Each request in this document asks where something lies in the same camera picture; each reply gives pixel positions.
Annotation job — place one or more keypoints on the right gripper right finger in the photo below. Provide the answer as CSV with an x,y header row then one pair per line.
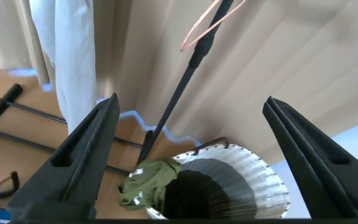
x,y
331,174

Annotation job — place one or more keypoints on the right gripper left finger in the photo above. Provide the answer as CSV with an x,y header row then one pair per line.
x,y
76,168

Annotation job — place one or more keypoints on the green garment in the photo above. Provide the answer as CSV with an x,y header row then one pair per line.
x,y
148,183

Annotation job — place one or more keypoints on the pale grey shorts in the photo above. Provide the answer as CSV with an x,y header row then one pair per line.
x,y
73,62

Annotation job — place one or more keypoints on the white laundry basket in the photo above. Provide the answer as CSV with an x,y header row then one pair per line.
x,y
247,174

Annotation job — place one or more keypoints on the black clothes rack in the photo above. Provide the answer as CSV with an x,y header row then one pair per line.
x,y
179,90

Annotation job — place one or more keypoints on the pink clothes hanger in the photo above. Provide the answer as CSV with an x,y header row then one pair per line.
x,y
197,37

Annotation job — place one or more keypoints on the beige curtain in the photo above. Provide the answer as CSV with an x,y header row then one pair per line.
x,y
275,62

